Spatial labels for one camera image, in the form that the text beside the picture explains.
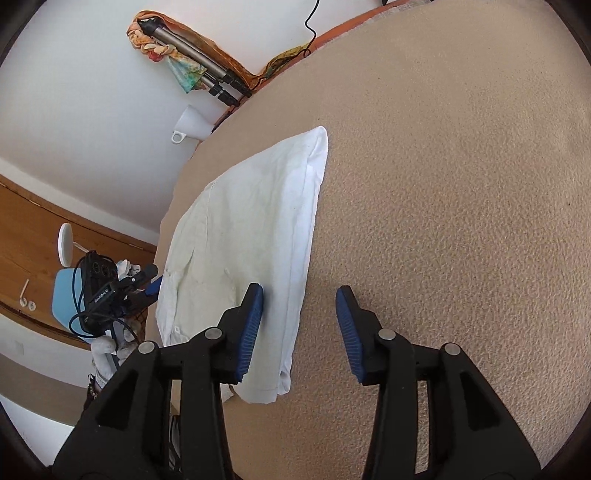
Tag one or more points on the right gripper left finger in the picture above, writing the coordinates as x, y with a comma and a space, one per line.
217, 356

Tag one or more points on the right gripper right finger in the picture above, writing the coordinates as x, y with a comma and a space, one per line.
380, 356

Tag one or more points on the white shirt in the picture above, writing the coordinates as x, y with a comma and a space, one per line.
252, 224

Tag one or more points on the left gloved hand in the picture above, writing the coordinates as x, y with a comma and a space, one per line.
110, 351

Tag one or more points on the light blue chair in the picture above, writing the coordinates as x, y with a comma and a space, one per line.
68, 300

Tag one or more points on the white desk lamp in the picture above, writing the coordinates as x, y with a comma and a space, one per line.
66, 245

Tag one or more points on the beige fleece blanket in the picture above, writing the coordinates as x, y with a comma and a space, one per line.
456, 204

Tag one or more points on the white mug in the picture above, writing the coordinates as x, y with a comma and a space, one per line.
191, 124

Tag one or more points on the colourful patterned scarf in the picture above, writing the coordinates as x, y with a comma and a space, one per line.
186, 71

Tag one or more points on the folded grey tripod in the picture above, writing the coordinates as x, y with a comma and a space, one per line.
214, 75

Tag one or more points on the orange floral bed sheet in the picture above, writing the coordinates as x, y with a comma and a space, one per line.
293, 55

